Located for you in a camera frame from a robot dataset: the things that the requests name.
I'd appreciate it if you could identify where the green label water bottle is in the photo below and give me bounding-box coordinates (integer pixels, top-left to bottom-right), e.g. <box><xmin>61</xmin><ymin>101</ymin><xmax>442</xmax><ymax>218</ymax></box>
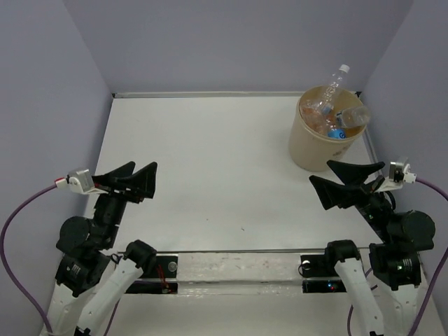
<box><xmin>335</xmin><ymin>106</ymin><xmax>371</xmax><ymax>129</ymax></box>

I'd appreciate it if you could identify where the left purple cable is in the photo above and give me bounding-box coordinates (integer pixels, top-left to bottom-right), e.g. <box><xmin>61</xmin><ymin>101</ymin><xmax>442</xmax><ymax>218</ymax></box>
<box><xmin>0</xmin><ymin>181</ymin><xmax>116</xmax><ymax>336</ymax></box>

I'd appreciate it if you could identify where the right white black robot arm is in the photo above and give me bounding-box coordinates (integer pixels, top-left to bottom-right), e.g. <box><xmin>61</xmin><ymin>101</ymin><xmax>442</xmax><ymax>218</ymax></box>
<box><xmin>300</xmin><ymin>160</ymin><xmax>435</xmax><ymax>335</ymax></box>

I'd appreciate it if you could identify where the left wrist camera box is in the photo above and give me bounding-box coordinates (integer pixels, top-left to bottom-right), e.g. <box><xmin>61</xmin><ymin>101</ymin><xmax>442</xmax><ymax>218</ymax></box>
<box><xmin>55</xmin><ymin>168</ymin><xmax>106</xmax><ymax>195</ymax></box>

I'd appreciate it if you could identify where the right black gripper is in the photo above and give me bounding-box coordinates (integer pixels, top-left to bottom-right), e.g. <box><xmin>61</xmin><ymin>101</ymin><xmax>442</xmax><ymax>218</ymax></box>
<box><xmin>310</xmin><ymin>156</ymin><xmax>393</xmax><ymax>239</ymax></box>

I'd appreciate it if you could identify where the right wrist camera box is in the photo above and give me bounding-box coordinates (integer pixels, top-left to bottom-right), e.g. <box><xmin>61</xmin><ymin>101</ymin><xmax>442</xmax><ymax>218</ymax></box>
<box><xmin>376</xmin><ymin>157</ymin><xmax>417</xmax><ymax>193</ymax></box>

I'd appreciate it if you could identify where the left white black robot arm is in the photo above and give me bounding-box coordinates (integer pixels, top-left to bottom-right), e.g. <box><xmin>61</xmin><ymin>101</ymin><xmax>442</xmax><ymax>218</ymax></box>
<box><xmin>41</xmin><ymin>161</ymin><xmax>158</xmax><ymax>335</ymax></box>

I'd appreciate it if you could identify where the orange bottle white cap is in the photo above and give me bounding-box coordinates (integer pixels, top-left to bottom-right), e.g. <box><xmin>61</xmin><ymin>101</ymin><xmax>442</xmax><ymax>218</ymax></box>
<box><xmin>300</xmin><ymin>105</ymin><xmax>323</xmax><ymax>130</ymax></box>

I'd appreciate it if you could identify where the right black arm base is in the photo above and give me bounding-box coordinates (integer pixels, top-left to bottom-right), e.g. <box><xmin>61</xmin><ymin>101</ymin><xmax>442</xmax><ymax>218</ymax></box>
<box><xmin>297</xmin><ymin>240</ymin><xmax>354</xmax><ymax>294</ymax></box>

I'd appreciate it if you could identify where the beige round bin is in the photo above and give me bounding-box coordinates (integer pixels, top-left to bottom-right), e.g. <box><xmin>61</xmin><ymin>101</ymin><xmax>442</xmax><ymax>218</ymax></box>
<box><xmin>288</xmin><ymin>85</ymin><xmax>366</xmax><ymax>172</ymax></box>

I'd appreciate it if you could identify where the clear bottle without cap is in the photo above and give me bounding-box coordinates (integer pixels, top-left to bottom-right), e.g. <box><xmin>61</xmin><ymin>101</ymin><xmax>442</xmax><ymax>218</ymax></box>
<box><xmin>314</xmin><ymin>64</ymin><xmax>351</xmax><ymax>116</ymax></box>

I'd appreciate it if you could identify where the clear bottle blue cap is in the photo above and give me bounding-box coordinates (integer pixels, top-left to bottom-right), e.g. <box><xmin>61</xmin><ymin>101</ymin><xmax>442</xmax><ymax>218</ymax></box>
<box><xmin>304</xmin><ymin>99</ymin><xmax>346</xmax><ymax>140</ymax></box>

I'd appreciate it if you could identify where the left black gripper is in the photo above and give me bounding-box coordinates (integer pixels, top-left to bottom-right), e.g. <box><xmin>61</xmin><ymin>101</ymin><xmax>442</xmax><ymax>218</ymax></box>
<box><xmin>93</xmin><ymin>159</ymin><xmax>160</xmax><ymax>245</ymax></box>

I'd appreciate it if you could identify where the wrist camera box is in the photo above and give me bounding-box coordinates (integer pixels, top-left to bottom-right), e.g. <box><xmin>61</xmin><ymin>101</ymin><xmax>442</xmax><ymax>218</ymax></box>
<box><xmin>55</xmin><ymin>168</ymin><xmax>106</xmax><ymax>195</ymax></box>
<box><xmin>376</xmin><ymin>157</ymin><xmax>417</xmax><ymax>193</ymax></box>

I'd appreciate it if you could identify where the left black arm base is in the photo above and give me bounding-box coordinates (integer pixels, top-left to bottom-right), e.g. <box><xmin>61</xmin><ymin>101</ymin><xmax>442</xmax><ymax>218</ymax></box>
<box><xmin>125</xmin><ymin>253</ymin><xmax>179</xmax><ymax>295</ymax></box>

